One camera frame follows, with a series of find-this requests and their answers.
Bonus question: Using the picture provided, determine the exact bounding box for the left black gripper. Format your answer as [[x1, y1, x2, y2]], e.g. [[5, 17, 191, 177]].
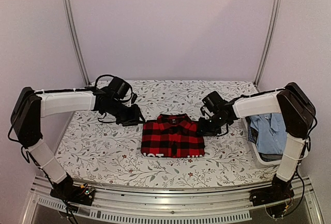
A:
[[104, 99, 146, 127]]

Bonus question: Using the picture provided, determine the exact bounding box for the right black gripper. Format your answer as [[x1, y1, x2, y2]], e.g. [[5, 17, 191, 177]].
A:
[[195, 114, 228, 137]]

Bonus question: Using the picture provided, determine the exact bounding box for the red black plaid shirt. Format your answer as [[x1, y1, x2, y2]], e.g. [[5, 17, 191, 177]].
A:
[[141, 114, 205, 158]]

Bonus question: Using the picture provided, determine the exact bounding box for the white plastic laundry basket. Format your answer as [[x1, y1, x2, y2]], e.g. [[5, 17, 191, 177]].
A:
[[241, 118, 282, 168]]

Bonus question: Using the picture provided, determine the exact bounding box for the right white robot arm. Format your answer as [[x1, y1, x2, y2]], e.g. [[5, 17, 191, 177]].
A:
[[198, 82, 318, 182]]

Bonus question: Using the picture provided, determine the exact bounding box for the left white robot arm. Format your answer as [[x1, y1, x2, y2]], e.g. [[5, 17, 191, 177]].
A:
[[8, 87, 145, 200]]

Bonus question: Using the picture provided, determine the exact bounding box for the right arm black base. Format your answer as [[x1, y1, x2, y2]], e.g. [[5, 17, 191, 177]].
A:
[[249, 176, 294, 206]]

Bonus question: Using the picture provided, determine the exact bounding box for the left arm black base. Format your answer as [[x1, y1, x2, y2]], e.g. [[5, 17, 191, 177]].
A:
[[50, 176, 95, 206]]

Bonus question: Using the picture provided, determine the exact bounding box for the dark checked shirt in basket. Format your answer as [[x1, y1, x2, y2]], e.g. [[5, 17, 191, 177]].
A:
[[246, 118, 258, 144]]

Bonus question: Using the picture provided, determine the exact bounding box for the light blue collared shirt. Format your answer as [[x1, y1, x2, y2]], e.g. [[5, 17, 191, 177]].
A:
[[250, 113, 287, 155]]

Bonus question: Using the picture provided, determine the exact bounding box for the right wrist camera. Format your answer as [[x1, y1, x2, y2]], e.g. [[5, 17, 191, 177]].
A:
[[201, 91, 227, 114]]

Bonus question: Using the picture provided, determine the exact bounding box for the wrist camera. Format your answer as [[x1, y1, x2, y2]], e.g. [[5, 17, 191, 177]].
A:
[[201, 91, 227, 114], [107, 77, 138, 104]]

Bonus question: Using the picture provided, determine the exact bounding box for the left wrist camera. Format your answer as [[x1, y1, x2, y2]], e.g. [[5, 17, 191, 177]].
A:
[[107, 77, 138, 104]]

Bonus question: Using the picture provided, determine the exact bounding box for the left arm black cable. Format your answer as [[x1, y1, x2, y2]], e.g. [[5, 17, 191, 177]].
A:
[[94, 74, 117, 87]]

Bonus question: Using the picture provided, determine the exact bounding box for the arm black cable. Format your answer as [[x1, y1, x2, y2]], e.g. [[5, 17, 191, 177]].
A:
[[294, 167, 306, 214], [94, 74, 117, 87]]

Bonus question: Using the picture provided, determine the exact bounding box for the aluminium front rail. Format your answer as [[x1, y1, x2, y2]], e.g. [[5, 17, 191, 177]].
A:
[[21, 174, 325, 224]]

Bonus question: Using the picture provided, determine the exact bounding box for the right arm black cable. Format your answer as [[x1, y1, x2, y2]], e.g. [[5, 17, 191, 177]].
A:
[[294, 167, 306, 214]]

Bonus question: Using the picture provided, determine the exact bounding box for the left aluminium frame post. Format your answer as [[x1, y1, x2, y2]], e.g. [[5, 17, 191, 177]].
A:
[[63, 0, 90, 85]]

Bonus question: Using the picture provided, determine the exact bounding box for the aluminium frame post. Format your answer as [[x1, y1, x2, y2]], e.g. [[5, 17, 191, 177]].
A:
[[63, 0, 90, 85], [254, 0, 281, 88]]

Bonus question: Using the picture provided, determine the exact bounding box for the right aluminium frame post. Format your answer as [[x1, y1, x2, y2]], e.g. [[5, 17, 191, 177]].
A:
[[254, 0, 281, 88]]

